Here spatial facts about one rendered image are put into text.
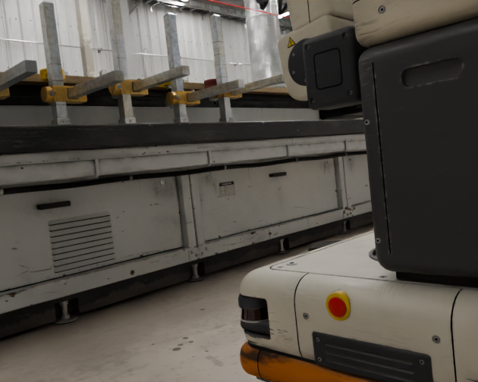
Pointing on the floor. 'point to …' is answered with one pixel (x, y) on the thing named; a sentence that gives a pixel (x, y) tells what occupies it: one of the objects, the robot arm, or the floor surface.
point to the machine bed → (151, 214)
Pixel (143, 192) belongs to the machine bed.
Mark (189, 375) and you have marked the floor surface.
